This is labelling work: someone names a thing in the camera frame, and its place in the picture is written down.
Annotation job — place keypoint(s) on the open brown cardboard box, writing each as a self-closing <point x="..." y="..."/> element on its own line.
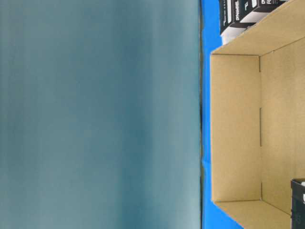
<point x="258" y="119"/>

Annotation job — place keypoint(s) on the black white Dynamixel box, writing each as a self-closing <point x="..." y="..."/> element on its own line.
<point x="298" y="203"/>

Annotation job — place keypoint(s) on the blue table mat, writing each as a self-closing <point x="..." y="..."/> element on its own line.
<point x="209" y="39"/>

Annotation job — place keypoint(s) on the black white box outside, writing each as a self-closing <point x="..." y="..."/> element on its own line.
<point x="236" y="16"/>

